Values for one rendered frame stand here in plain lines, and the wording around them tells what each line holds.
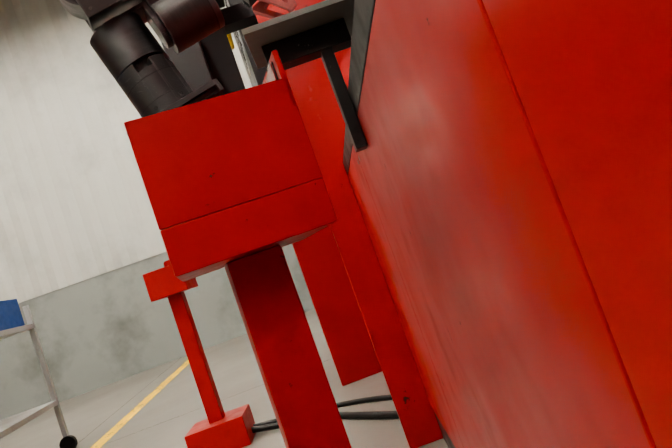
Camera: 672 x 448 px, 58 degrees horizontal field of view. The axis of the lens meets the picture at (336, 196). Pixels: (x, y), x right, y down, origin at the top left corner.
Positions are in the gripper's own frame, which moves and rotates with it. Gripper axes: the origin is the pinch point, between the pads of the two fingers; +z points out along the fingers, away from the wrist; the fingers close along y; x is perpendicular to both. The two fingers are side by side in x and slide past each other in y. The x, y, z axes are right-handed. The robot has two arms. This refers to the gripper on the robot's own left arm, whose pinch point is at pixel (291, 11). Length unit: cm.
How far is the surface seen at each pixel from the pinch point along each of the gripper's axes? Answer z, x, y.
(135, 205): -200, 147, 664
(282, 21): 2.7, 4.3, -8.3
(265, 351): 33, 38, -36
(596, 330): 44, 20, -70
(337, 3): 7.1, -3.5, -8.0
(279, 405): 38, 41, -36
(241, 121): 17, 22, -42
